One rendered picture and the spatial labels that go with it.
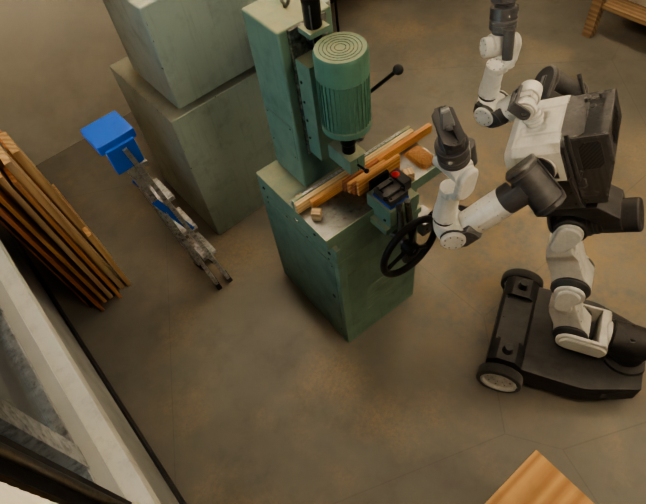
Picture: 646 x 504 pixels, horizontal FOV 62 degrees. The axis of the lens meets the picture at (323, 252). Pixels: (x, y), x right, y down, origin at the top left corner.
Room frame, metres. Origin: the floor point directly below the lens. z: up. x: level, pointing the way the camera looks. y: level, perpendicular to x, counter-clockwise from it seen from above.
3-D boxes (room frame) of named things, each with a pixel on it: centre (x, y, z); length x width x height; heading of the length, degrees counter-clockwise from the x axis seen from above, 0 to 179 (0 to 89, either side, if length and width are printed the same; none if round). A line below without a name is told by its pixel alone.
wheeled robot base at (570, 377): (0.96, -1.03, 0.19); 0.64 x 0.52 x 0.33; 60
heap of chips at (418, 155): (1.52, -0.46, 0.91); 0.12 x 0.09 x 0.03; 30
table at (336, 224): (1.38, -0.25, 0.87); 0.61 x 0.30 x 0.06; 120
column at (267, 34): (1.71, -0.01, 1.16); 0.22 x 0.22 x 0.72; 30
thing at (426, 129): (1.51, -0.26, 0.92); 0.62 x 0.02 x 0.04; 120
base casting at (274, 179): (1.56, -0.10, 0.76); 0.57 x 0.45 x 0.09; 30
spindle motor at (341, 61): (1.46, -0.16, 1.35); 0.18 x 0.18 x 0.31
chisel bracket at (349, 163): (1.47, -0.15, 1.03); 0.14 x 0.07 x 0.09; 30
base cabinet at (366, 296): (1.56, -0.10, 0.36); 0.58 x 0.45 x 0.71; 30
